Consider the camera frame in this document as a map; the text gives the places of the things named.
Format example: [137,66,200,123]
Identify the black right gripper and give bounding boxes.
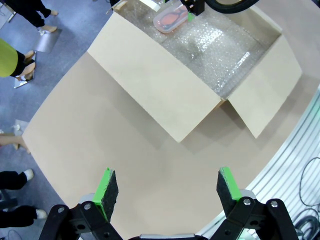
[179,0,206,22]

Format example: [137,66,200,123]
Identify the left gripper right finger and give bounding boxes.
[209,166,298,240]

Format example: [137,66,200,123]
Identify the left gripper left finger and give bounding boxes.
[38,166,123,240]

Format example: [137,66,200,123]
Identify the pink glasses case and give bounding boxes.
[152,5,189,35]

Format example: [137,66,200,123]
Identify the bubble wrap under glasses cases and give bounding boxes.
[113,0,280,98]

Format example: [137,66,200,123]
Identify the cardboard box with glasses cases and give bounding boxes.
[86,0,303,144]

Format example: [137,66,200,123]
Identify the mannequin with maroon jacket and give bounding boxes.
[4,0,60,33]

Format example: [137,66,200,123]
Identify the mannequin with yellow-green apron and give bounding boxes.
[0,38,37,82]

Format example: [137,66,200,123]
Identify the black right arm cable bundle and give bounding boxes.
[204,0,261,15]

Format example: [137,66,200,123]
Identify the thin black cable loop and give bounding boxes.
[298,156,320,208]

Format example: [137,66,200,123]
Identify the grey cable bundle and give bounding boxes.
[292,208,320,240]

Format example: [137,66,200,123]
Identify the white mannequin base plate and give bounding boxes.
[9,119,30,133]

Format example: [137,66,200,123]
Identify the small metal mannequin base plate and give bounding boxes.
[13,72,36,90]

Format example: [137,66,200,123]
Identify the large metal mannequin base plate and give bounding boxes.
[32,27,63,54]

